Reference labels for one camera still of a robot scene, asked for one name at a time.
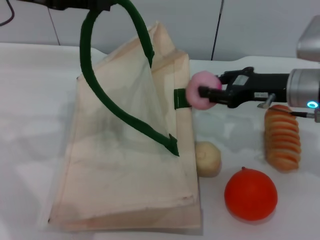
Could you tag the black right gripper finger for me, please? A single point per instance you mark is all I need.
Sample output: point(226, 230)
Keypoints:
point(223, 78)
point(212, 94)

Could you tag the cream round bun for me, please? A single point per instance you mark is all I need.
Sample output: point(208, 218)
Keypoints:
point(208, 160)

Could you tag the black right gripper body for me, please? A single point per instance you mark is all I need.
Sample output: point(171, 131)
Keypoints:
point(257, 87)

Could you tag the striped orange twisted bread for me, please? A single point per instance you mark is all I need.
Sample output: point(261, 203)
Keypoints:
point(282, 142)

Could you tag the pink peach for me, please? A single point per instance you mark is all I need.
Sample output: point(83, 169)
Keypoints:
point(193, 97)

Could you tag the orange fruit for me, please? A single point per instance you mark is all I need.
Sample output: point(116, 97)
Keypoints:
point(250, 195)

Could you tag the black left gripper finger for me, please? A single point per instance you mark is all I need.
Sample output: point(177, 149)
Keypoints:
point(100, 4)

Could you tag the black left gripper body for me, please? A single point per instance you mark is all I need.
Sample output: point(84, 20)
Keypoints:
point(62, 3)

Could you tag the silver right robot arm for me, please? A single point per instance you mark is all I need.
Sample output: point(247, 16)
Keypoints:
point(303, 88)

